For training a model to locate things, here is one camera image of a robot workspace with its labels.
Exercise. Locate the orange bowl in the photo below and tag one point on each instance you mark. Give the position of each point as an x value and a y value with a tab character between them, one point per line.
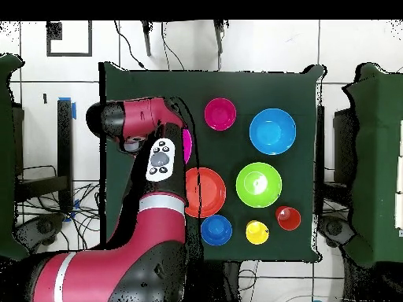
211	192

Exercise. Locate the small crimson pink bowl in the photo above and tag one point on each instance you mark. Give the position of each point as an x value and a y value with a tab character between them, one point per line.
220	114

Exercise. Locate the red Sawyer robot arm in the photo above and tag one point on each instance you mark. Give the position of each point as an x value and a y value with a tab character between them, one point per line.
126	267

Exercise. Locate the large magenta bowl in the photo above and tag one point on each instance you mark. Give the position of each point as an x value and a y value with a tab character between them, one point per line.
187	146

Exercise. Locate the lime green bowl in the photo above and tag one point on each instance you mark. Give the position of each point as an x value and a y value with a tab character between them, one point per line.
252	196

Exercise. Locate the small dark blue bowl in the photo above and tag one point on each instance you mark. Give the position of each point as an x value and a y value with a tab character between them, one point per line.
216	230

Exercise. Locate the light blue bowl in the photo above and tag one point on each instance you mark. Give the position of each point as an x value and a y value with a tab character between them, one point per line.
272	131

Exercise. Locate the yellow cup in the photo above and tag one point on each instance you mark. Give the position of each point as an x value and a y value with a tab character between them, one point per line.
257	233

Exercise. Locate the dark green table cloth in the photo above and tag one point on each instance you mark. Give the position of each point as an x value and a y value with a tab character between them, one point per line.
157	85

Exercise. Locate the orange cup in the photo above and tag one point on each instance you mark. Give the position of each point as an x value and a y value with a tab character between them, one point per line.
290	219

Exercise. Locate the black tripod leg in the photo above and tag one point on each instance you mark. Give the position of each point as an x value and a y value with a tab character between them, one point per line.
218	37
146	41

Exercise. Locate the black metal stand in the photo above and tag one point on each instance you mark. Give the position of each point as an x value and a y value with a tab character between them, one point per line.
344	141
65	141

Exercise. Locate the blue tape strip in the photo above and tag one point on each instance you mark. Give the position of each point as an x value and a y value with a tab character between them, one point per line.
74	110

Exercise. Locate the green cloth covered side table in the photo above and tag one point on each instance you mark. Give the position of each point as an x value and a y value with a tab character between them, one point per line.
6	157
374	157

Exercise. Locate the black pedestal foot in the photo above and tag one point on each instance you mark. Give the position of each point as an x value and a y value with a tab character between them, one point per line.
333	228
44	227

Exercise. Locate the black square floor frame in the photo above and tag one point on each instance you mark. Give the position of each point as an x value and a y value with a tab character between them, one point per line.
54	31

